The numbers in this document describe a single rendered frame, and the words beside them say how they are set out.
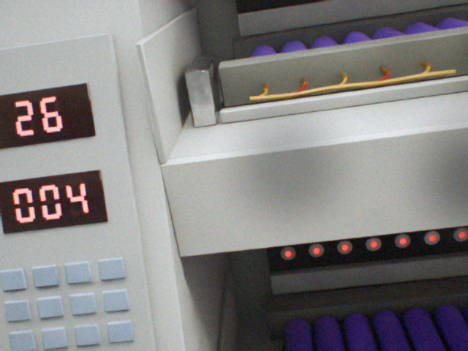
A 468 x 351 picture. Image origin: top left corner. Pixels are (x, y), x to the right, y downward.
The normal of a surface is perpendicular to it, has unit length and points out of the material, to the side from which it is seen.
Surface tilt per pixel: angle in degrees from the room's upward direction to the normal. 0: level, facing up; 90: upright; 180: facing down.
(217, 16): 90
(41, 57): 90
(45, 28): 90
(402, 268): 108
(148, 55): 90
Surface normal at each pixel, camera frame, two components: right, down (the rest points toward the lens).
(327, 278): -0.04, 0.37
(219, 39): -0.09, 0.07
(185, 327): 0.99, -0.12
